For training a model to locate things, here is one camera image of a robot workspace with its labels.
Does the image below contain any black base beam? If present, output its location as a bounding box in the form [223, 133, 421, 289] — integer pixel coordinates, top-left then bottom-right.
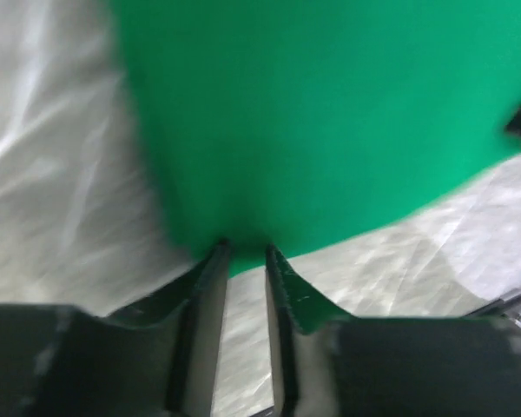
[468, 288, 521, 317]

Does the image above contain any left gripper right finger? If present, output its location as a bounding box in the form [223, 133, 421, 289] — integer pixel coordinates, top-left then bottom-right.
[266, 246, 521, 416]

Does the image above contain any green t-shirt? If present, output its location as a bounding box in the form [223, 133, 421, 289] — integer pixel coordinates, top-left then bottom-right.
[109, 1, 521, 271]

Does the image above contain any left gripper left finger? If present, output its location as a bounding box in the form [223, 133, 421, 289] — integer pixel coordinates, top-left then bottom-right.
[0, 241, 231, 416]

